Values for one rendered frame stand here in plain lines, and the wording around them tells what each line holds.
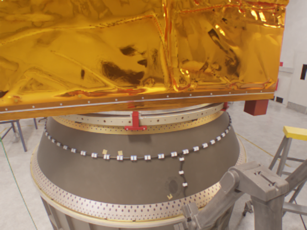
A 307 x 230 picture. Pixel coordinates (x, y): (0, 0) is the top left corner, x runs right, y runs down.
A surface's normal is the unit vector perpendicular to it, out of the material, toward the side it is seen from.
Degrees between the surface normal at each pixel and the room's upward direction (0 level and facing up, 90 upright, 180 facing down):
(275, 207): 67
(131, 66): 85
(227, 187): 90
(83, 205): 43
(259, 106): 90
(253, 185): 90
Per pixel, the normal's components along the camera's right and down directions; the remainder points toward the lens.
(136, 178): 0.05, -0.14
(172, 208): 0.17, -0.47
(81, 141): -0.30, -0.16
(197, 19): 0.28, 0.27
